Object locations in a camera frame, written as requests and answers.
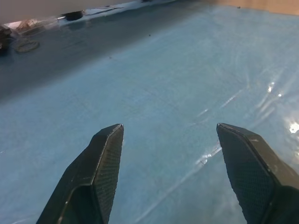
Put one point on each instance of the small copper wound connector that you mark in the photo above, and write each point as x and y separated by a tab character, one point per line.
25	24

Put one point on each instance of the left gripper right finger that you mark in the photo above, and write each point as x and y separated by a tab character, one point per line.
252	177

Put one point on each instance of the blue plastic table cover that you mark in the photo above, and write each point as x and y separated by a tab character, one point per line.
163	81

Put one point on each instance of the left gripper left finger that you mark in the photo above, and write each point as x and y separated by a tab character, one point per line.
88	175

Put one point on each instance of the small black foot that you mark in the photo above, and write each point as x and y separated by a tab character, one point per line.
73	16

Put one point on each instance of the brown cardboard sheet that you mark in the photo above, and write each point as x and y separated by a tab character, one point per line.
268	5

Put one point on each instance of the large white sheet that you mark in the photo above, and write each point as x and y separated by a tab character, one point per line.
46	7

